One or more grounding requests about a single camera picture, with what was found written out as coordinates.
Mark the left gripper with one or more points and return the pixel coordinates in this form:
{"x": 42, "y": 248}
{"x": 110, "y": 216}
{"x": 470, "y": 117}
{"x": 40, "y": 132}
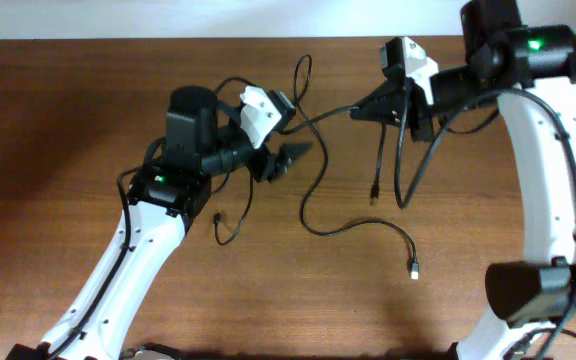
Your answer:
{"x": 264, "y": 161}

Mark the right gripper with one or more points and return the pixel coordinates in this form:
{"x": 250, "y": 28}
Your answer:
{"x": 404, "y": 108}

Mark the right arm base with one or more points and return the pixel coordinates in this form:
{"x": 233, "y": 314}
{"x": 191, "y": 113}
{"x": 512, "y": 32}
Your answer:
{"x": 452, "y": 353}

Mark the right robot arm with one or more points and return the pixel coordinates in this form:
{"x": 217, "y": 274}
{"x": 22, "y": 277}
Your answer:
{"x": 529, "y": 74}

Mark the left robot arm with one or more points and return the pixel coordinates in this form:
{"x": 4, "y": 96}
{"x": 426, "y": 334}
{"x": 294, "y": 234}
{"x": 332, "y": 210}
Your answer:
{"x": 205, "y": 137}

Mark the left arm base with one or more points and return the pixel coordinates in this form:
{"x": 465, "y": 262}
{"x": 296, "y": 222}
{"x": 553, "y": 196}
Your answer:
{"x": 151, "y": 351}

